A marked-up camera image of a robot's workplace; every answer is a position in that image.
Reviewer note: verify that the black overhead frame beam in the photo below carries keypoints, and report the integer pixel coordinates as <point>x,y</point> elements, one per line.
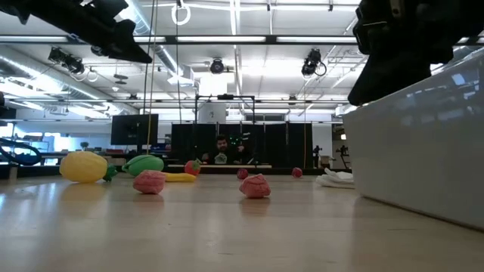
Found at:
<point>270,39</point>

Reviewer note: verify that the black metal frame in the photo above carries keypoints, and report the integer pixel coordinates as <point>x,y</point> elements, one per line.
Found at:
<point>225,97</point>

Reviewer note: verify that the yellow toy banana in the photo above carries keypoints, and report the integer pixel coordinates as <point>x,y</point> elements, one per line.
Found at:
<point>181,177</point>

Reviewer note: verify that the silver ceiling duct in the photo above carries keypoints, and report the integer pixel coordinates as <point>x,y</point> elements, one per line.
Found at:
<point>22,64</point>
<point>168,58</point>

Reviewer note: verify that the white green bag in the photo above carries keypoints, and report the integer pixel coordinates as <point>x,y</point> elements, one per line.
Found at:
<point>221,159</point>

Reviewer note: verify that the black folding partition screen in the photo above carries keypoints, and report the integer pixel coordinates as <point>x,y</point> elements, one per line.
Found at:
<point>276,145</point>

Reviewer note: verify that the long black ceiling camera mount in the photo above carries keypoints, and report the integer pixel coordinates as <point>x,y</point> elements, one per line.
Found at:
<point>66,60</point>

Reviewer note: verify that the black tripod stand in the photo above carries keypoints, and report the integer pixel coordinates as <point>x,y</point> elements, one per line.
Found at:
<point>344,153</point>
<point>317,153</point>

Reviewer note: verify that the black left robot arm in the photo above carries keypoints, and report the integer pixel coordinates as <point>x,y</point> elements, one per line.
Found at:
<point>45,15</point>

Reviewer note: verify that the small red toy ball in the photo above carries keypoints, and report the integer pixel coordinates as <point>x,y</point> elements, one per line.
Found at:
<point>242,174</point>
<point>296,172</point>

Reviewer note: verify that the yellow toy lemon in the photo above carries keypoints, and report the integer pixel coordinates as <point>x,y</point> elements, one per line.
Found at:
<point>83,167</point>

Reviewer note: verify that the white plastic tupperware container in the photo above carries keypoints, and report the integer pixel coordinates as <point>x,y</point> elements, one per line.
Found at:
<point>416,158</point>

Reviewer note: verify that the black monitor screen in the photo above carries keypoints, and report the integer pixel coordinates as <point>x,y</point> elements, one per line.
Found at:
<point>130,129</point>

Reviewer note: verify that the round black ceiling camera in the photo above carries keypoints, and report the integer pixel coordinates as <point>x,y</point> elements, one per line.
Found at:
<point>217,66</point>

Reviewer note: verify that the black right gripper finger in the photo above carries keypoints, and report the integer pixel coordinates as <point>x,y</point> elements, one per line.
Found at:
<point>385,77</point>

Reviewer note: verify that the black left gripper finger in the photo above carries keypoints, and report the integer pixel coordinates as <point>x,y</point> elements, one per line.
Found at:
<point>128,45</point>

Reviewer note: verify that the small potted plant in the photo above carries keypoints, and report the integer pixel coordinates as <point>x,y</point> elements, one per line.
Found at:
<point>84,145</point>

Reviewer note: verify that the green toy vegetable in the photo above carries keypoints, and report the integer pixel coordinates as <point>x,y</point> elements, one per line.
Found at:
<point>145,163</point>

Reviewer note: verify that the red toy strawberry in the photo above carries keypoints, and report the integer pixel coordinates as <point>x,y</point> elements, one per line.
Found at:
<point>192,168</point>

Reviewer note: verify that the white crumpled cloth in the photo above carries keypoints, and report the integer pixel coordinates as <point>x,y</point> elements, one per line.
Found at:
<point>336,179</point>

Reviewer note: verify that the person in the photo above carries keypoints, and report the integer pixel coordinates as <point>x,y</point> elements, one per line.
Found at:
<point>222,151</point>

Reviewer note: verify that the pink toy raspberry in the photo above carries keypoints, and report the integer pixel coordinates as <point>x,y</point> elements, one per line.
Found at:
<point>255,186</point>
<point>149,182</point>

